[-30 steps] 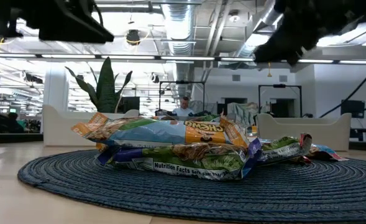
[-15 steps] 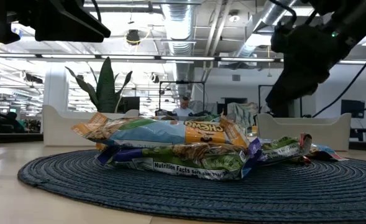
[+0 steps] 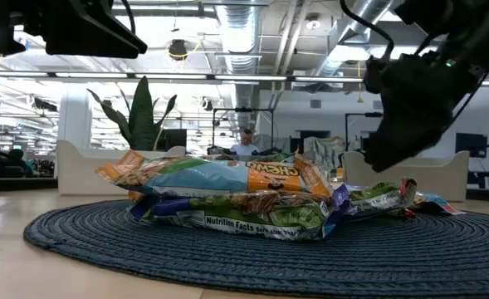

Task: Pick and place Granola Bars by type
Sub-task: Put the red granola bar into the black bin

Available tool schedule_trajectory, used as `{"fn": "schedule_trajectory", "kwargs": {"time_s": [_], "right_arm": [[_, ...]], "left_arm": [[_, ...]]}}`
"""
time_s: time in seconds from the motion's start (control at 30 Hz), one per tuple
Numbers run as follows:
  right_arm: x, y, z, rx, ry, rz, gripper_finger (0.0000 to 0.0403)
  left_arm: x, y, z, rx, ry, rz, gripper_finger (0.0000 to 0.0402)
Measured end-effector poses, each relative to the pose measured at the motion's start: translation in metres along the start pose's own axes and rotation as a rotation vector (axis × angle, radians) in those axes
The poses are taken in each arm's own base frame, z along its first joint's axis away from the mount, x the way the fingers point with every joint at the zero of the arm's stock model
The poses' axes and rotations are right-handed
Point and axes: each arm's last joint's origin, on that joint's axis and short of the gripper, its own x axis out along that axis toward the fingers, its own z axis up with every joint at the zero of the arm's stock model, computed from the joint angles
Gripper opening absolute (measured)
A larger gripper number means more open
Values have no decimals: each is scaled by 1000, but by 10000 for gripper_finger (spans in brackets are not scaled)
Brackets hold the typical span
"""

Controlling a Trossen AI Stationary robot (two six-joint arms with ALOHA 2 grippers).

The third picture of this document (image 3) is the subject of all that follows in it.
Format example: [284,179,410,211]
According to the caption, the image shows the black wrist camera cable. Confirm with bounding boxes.
[120,0,138,35]
[339,0,395,59]

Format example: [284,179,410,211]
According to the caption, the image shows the orange peanut butter granola bar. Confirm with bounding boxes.
[95,149,335,199]

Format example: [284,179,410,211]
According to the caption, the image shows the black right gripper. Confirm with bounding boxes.
[364,51,488,174]

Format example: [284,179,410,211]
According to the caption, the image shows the grey plastic bin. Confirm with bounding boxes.
[342,150,471,203]

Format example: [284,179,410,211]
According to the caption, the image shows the black camera rig frame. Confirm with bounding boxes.
[211,106,276,149]
[344,110,384,153]

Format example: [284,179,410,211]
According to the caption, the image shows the purple wrapper granola bar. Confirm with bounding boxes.
[128,184,351,243]

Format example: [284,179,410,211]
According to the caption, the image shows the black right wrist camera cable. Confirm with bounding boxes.
[339,0,395,59]

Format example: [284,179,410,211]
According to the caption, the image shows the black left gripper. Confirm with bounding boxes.
[0,0,149,59]

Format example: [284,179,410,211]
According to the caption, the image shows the black computer monitor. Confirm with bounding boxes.
[454,132,489,159]
[156,128,188,151]

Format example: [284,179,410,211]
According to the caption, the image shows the person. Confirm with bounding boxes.
[229,128,262,157]
[1,148,34,179]

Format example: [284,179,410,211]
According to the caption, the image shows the grey covered equipment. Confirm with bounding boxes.
[301,135,345,168]

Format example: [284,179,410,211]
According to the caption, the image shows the round dark blue woven mat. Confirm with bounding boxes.
[22,199,489,298]

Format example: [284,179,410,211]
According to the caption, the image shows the red chocolate chip granola bar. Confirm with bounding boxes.
[343,177,418,219]
[409,190,467,217]

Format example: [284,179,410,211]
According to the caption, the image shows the silver ceiling air duct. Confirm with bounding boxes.
[316,0,397,78]
[213,0,267,128]

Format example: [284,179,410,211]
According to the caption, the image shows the black left wrist camera cable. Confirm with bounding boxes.
[120,0,138,35]

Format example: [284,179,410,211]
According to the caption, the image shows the green snake plant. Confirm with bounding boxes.
[86,76,178,152]

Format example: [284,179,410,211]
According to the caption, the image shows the long ceiling light strip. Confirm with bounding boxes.
[0,71,366,83]

